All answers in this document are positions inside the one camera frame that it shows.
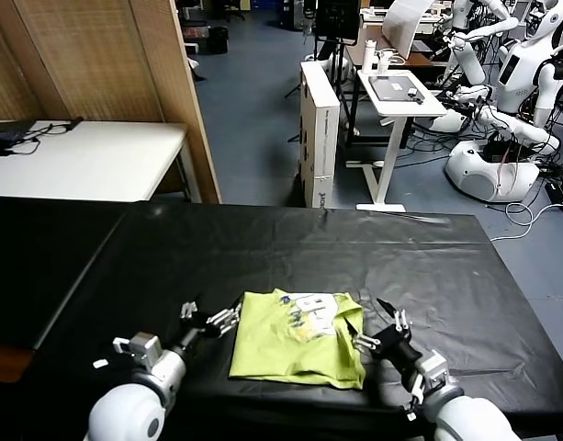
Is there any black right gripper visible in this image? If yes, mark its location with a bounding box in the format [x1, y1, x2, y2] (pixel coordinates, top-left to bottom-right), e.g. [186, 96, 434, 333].
[344, 298, 424, 369]

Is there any white standing desk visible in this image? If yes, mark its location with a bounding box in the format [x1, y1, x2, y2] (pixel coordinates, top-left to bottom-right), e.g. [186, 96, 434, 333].
[345, 69, 449, 213]

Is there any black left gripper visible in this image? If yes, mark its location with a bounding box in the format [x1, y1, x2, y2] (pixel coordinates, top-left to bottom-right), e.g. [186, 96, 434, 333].
[176, 295, 243, 356]

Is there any white curved panel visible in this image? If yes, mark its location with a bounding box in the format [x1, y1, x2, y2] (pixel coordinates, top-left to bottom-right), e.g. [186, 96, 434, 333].
[382, 0, 436, 61]

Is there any brown wooden desk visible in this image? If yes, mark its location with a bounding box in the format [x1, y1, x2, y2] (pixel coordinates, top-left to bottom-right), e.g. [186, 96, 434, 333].
[344, 22, 452, 70]

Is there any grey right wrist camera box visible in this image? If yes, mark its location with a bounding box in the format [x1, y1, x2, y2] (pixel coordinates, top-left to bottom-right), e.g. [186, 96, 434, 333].
[407, 349, 457, 408]

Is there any black monitor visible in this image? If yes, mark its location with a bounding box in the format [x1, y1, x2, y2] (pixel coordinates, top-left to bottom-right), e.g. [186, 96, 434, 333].
[315, 0, 363, 47]

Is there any black waste bin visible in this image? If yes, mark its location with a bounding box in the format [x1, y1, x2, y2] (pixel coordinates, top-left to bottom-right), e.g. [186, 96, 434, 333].
[207, 26, 231, 55]

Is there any white humanoid robot with base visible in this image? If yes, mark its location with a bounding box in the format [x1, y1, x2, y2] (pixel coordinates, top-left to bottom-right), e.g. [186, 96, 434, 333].
[444, 0, 563, 204]

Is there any black side table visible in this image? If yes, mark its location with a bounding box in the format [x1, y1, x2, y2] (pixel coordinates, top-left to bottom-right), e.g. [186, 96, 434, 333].
[0, 195, 130, 382]

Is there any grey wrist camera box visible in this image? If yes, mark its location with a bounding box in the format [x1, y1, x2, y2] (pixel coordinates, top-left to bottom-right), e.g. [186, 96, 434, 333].
[112, 333, 163, 368]
[407, 349, 457, 408]

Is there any black tripod stand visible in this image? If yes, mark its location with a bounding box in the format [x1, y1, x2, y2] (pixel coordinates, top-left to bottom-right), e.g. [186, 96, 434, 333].
[285, 39, 361, 148]

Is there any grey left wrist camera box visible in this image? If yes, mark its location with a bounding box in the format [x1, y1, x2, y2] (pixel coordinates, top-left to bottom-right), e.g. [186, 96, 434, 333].
[112, 333, 163, 368]

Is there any wooden partition screen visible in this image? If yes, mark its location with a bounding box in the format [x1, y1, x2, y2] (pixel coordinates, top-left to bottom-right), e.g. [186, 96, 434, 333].
[0, 0, 223, 205]

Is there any black cable with plug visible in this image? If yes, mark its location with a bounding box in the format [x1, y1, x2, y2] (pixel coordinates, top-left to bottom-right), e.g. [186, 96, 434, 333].
[0, 117, 85, 159]

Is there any white water bottle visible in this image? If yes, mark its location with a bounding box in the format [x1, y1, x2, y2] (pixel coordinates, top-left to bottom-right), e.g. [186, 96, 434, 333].
[361, 39, 377, 74]

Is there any grey closed laptop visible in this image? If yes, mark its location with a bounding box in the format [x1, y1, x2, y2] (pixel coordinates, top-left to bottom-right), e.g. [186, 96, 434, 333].
[367, 74, 426, 102]

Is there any black office chair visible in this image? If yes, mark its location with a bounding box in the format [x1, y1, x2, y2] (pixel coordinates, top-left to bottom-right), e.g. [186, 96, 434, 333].
[223, 0, 248, 23]

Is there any lime green printed t-shirt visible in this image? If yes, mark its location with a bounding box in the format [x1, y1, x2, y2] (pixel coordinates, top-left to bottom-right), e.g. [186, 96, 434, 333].
[229, 288, 367, 390]

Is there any tall white cardboard box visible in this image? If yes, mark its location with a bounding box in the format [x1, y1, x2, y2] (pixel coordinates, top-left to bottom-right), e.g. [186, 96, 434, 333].
[299, 60, 342, 209]

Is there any white folding table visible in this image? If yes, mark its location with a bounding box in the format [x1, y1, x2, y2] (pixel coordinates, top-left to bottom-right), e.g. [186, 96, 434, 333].
[0, 119, 204, 203]

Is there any black table cover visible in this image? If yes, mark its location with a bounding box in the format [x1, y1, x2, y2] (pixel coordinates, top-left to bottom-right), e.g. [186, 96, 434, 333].
[30, 201, 563, 441]

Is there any black pouch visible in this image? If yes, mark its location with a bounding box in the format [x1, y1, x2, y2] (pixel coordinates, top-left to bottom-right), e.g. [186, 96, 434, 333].
[0, 130, 32, 155]

